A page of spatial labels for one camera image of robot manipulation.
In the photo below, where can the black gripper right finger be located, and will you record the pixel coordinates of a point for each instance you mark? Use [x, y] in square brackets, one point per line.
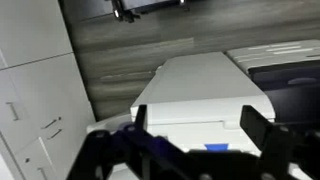
[283, 150]

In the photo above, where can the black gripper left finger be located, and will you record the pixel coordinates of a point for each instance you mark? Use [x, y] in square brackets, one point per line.
[110, 156]

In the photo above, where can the white office copier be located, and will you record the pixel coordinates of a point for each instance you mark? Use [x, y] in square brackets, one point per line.
[286, 83]

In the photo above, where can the blue tape label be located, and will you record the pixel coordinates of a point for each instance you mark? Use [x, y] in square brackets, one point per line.
[216, 147]

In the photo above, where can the white drawer cabinet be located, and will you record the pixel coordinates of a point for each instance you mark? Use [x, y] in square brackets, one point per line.
[36, 83]

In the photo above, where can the white finisher unit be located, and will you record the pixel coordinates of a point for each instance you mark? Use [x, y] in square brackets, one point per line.
[200, 86]

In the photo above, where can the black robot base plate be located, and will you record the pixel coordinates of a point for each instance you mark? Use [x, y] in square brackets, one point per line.
[146, 6]

